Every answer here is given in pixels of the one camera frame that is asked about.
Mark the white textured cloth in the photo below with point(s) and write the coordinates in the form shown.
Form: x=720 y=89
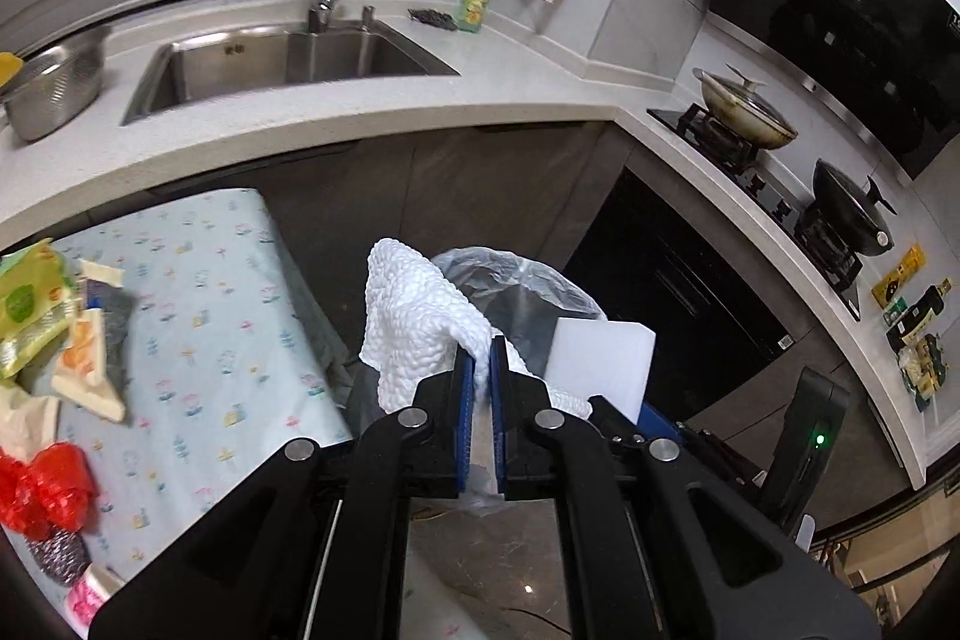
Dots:
x=405 y=325

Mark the grey scouring pad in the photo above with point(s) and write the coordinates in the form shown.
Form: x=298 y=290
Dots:
x=116 y=317

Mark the beige foil-lined wrapper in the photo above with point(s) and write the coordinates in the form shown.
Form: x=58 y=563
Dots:
x=26 y=419

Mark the black wok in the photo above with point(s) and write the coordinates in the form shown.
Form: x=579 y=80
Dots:
x=847 y=205

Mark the black built-in appliance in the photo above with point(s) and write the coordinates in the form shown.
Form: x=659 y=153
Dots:
x=675 y=280

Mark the stainless steel sink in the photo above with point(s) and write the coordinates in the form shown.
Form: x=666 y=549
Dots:
x=225 y=70

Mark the stainless steel colander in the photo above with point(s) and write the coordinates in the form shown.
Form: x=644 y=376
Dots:
x=56 y=85

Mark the table with floral tablecloth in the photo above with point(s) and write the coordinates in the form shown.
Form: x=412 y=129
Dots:
x=210 y=325

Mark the dark base cabinets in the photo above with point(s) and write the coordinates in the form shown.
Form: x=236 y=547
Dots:
x=450 y=183

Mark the beige pan with glass lid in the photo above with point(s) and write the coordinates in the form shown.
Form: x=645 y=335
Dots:
x=739 y=100

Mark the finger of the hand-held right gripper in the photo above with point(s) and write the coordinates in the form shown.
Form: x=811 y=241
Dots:
x=712 y=456
x=615 y=419

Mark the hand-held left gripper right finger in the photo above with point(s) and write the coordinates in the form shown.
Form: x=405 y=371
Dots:
x=496 y=385

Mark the black range hood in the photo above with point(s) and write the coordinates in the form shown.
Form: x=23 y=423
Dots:
x=825 y=10

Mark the yellow label sauce bottle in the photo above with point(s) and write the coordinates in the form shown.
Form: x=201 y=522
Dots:
x=896 y=276

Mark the pink and white wrapper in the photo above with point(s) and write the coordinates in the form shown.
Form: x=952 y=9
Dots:
x=90 y=599

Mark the orange and white packet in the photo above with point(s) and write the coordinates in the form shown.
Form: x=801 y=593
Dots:
x=86 y=362

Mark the chrome soap dispenser pump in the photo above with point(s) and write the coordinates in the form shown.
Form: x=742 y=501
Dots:
x=367 y=18

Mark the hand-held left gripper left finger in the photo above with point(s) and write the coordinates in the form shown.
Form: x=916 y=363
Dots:
x=465 y=385

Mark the dark mesh scrubber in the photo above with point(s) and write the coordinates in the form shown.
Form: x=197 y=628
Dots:
x=431 y=18

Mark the clear seasoning packet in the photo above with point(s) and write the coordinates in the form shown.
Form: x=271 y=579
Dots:
x=926 y=370

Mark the green wet wipes packet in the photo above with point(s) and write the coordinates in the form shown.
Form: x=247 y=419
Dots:
x=30 y=310

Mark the red plastic bag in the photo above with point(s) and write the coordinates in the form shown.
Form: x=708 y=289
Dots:
x=45 y=486

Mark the trash bin with plastic liner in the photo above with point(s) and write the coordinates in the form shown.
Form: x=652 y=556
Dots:
x=525 y=302

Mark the white foam block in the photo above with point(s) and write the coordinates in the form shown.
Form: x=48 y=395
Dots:
x=600 y=355

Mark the cream frying pan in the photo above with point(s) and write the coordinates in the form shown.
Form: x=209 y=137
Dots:
x=769 y=141

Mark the black gas stove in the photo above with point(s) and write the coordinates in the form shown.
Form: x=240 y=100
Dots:
x=757 y=179

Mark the steel wool scrubber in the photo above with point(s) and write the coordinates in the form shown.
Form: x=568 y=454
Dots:
x=56 y=554

